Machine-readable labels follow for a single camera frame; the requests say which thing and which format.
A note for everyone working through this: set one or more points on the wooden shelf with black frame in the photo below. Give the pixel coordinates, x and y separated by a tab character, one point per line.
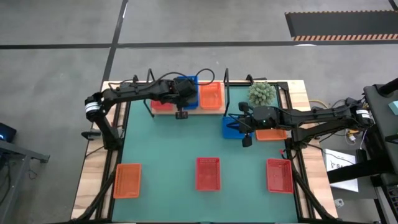
202	112

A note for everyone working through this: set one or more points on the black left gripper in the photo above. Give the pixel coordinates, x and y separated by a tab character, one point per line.
185	90

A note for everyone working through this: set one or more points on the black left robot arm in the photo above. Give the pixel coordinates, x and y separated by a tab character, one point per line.
130	93

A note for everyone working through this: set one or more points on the teal box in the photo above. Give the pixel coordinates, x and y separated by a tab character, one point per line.
394	107

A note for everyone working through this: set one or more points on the blue plastic basket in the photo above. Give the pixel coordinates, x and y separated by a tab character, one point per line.
192	106
228	133

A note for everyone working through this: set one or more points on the small white plug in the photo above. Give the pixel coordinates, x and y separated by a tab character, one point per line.
339	203

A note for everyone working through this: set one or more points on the red plastic basket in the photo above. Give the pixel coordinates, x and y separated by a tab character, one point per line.
280	175
208	174
161	105

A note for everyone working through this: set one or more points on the orange plastic basket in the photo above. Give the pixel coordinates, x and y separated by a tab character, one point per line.
127	180
211	96
270	135

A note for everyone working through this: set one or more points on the green potted plant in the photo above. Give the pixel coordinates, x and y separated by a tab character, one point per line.
261	93

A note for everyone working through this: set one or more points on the black device with blue light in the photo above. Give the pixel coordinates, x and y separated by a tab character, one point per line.
7	132

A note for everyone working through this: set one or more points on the black power adapter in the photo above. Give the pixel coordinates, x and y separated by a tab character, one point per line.
351	101

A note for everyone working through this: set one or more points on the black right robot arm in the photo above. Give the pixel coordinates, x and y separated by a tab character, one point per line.
311	116

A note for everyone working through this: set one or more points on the grey metal side table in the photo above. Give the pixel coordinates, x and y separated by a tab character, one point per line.
18	152

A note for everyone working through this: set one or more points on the green table mat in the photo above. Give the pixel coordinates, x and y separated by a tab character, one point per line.
174	140

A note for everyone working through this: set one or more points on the black equipment cart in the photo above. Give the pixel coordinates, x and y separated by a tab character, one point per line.
384	140

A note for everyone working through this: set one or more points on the white paper sheet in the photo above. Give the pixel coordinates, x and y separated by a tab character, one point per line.
335	158

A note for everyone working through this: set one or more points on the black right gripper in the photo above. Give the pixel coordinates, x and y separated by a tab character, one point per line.
264	118

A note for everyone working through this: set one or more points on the small red connector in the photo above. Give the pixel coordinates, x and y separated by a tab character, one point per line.
282	152

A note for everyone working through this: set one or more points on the black hazard-striped floor mat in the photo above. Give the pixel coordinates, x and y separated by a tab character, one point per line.
342	25

